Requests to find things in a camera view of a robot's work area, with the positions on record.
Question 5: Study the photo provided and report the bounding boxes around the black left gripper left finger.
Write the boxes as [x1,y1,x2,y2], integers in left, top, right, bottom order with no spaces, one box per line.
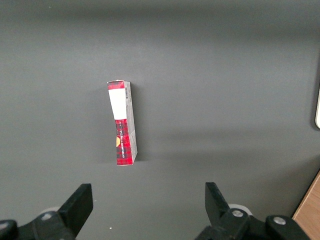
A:
[0,183,94,240]

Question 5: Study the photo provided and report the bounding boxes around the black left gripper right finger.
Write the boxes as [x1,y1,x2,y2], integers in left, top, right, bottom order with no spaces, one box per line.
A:
[194,182,311,240]

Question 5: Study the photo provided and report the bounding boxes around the cream plastic tray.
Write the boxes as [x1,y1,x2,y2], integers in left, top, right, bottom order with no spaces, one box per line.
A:
[314,81,320,130]

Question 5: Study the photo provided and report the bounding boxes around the red plaid cardboard box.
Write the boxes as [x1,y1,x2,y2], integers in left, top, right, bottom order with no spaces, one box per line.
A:
[106,79,139,167]

